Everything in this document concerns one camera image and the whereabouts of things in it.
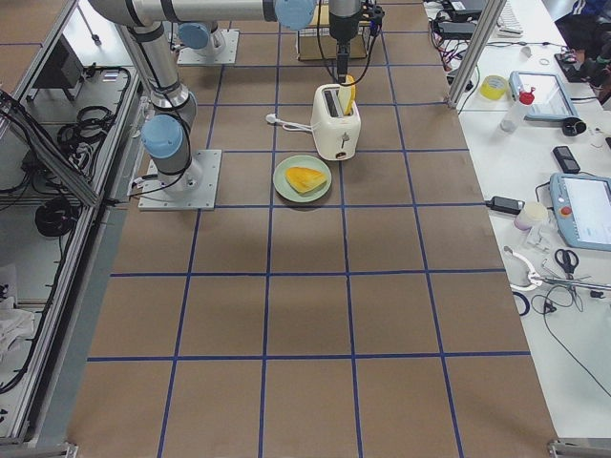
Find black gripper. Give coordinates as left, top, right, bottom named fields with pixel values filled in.
left=328, top=11, right=358, bottom=84

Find white two-slot toaster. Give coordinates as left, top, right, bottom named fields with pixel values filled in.
left=310, top=84, right=361, bottom=160

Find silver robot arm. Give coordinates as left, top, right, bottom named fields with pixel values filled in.
left=91, top=1, right=322, bottom=201
left=178, top=22, right=226, bottom=55

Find yellow toast slice in toaster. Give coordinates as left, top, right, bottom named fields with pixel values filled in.
left=338, top=74, right=356, bottom=116

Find wooden box with grid cloth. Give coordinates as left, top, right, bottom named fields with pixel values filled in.
left=295, top=1, right=370, bottom=61

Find black adapter on desk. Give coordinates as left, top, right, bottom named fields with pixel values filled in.
left=436, top=22, right=476, bottom=40

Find yellow toast slice on plate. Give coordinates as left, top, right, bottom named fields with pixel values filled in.
left=284, top=167, right=327, bottom=194

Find green round plate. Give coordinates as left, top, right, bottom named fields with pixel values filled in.
left=273, top=155, right=331, bottom=202

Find yellow tape roll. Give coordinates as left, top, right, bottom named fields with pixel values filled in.
left=479, top=74, right=508, bottom=100

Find white bottle red cap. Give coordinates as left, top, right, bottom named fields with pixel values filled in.
left=499, top=88, right=535, bottom=133

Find upper blue teach pendant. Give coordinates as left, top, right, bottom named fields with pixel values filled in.
left=509, top=71, right=578, bottom=121

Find blue teach pendant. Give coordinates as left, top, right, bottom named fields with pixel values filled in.
left=550, top=173, right=611, bottom=251
left=509, top=71, right=578, bottom=121

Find black power adapter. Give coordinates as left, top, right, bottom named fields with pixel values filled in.
left=485, top=196, right=524, bottom=215

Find white jar purple base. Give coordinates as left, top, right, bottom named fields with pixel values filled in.
left=514, top=201, right=548, bottom=231

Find black remote handset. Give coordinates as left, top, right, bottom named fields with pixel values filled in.
left=553, top=146, right=580, bottom=175

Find lower blue teach pendant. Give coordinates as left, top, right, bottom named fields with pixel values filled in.
left=550, top=173, right=611, bottom=251

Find white curved plastic part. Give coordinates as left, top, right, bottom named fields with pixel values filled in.
left=502, top=245, right=543, bottom=293

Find black scissors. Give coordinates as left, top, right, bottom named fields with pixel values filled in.
left=554, top=248, right=579, bottom=280

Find white toaster power cord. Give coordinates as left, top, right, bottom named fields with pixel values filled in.
left=265, top=113, right=314, bottom=135

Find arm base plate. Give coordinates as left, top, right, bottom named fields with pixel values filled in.
left=178, top=23, right=240, bottom=67
left=137, top=150, right=222, bottom=211

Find aluminium frame post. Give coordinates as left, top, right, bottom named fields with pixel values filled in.
left=447, top=0, right=506, bottom=108

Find black coiled cables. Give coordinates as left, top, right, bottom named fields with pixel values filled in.
left=56, top=105, right=114, bottom=166

